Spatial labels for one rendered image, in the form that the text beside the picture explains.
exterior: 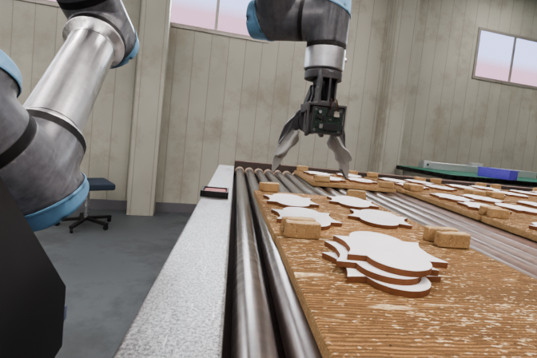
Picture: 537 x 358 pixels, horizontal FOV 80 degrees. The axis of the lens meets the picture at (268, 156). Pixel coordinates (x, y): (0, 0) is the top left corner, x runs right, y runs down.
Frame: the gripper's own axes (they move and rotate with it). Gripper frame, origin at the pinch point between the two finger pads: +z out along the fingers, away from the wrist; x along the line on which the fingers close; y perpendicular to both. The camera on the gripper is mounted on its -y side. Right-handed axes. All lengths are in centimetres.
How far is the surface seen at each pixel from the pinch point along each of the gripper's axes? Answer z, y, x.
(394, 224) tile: 8.1, 2.7, 17.9
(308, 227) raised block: 6.9, 12.9, -2.7
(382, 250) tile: 6.4, 23.4, 4.6
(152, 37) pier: -107, -334, -112
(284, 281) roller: 10.7, 24.4, -8.3
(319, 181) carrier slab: 9, -61, 21
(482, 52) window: -173, -405, 365
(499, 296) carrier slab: 8.9, 29.7, 16.4
